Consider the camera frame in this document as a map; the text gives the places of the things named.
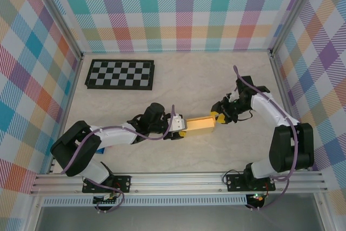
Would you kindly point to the yellow paper box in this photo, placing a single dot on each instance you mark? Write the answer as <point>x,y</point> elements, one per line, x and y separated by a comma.
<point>200,126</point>

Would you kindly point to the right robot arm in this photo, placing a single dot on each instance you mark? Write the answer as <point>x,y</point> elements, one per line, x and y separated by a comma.
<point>270,106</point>

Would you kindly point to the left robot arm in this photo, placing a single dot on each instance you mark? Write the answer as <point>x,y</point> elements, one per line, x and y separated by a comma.
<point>116,135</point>

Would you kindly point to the black grey checkerboard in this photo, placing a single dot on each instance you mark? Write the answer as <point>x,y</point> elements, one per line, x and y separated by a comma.
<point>119,75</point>

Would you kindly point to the blue block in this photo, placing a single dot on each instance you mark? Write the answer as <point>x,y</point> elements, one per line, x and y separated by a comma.
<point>101,151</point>

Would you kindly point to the grey metal lower panel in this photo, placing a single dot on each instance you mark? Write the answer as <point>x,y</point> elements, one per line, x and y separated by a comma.
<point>175,220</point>

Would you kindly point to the right controller board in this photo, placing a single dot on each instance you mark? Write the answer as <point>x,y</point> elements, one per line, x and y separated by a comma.
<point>256,198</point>

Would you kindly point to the controller board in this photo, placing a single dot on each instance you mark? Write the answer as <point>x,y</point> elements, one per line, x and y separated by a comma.
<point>106,201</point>
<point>256,198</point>

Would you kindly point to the left controller board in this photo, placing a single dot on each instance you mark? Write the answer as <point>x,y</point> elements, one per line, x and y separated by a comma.
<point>106,201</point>

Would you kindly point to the aluminium side rail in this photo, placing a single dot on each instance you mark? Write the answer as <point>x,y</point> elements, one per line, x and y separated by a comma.
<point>70,95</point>
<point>279,79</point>

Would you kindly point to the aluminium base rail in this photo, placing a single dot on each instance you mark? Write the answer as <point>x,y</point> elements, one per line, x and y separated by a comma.
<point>175,182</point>

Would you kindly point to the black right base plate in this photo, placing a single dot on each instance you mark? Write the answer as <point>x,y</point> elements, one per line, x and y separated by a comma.
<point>235,182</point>

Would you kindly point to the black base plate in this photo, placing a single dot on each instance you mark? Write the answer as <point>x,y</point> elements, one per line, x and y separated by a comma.
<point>121,183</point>
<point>235,182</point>

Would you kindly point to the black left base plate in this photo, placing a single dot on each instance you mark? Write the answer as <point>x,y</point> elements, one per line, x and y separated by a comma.
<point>121,183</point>

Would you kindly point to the aluminium frame post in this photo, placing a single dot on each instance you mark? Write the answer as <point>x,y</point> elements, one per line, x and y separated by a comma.
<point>292,12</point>
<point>60,12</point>

